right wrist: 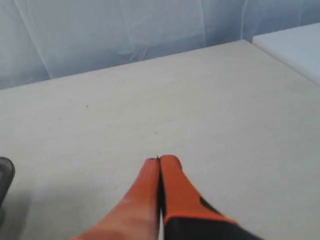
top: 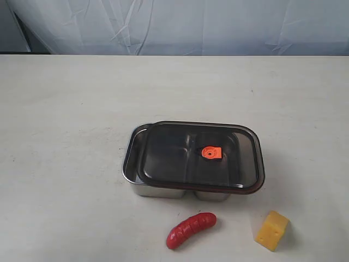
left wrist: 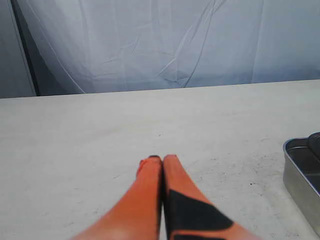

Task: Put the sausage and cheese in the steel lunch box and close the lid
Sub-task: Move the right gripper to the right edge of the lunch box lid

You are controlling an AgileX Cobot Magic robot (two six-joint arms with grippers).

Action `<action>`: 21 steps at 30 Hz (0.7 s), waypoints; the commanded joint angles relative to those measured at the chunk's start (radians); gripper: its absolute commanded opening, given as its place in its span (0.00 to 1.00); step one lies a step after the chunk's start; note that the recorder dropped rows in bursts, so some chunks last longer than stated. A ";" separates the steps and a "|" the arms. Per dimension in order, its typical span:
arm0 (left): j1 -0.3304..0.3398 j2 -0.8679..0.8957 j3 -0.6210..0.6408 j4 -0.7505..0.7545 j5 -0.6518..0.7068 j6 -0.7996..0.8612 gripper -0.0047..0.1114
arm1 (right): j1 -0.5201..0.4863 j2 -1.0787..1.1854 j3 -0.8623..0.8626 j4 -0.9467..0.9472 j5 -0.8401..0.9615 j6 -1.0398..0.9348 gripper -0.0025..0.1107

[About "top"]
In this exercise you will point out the smoked transparent lid orange seal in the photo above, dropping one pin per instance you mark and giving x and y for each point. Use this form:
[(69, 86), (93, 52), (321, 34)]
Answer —
[(201, 157)]

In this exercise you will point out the red toy sausage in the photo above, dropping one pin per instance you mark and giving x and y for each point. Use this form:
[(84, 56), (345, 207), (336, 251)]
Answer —
[(189, 227)]

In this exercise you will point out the yellow toy cheese wedge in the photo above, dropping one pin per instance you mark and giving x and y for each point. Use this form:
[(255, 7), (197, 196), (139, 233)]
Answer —
[(272, 230)]

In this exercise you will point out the stainless steel two-compartment lunch box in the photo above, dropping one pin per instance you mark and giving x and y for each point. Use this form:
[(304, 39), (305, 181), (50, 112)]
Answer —
[(144, 190)]

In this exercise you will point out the white wrinkled backdrop cloth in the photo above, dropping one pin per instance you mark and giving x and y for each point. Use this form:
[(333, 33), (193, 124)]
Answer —
[(188, 28)]

